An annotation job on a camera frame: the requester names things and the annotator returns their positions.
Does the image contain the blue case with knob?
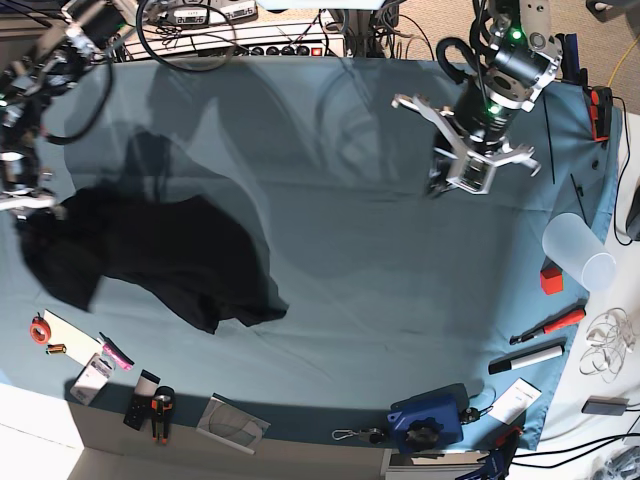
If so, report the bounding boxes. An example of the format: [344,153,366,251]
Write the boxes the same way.
[387,394,464,454]

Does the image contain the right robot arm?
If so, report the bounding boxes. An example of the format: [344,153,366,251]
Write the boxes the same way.
[1,1,138,219]

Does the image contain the translucent plastic cup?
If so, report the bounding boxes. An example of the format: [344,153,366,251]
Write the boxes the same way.
[541,213,616,292]

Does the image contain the battery blister pack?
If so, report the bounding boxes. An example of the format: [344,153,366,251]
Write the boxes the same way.
[70,354,115,406]

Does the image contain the gold battery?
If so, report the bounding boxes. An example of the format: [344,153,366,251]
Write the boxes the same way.
[46,344,67,355]

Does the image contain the red cube block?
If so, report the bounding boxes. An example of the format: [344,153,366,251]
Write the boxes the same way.
[540,266,564,295]

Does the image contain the orange tape roll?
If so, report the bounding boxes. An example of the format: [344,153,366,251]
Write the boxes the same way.
[29,314,52,345]

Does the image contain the orange black clamp tool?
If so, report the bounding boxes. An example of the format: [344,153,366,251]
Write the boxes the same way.
[588,86,613,142]

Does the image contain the coiled white cable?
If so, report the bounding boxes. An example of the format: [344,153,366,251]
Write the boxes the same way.
[578,306,637,384]

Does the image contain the grey phone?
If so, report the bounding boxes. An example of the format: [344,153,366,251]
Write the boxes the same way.
[581,397,628,416]

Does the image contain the black t-shirt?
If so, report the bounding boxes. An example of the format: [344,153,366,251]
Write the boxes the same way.
[16,187,287,334]

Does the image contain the silver carabiner keyring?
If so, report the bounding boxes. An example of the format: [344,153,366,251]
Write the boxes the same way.
[331,428,388,445]

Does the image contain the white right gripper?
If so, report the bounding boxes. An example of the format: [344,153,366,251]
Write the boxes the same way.
[1,192,66,220]

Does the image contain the long black rod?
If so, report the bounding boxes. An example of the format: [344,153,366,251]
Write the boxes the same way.
[541,91,556,185]

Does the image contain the white booklet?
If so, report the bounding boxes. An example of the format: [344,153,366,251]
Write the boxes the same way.
[489,378,541,425]

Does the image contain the black and white marker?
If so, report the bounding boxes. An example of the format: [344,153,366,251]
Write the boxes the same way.
[488,344,564,375]

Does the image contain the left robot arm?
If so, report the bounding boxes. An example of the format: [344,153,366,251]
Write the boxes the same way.
[392,1,563,197]

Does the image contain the white paper sheet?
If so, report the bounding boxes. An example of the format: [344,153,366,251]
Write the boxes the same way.
[42,310,102,366]

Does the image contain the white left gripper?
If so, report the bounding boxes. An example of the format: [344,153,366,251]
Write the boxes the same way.
[391,94,541,198]

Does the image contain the orange black pliers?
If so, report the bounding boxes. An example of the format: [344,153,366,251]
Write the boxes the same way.
[150,386,175,445]

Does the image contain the pink packaged item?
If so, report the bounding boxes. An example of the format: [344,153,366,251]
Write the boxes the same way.
[99,332,135,371]

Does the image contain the clear cd sleeve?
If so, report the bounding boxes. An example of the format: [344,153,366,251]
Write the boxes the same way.
[196,395,271,455]

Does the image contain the red handled screwdriver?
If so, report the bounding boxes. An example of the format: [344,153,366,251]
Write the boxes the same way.
[509,307,586,345]

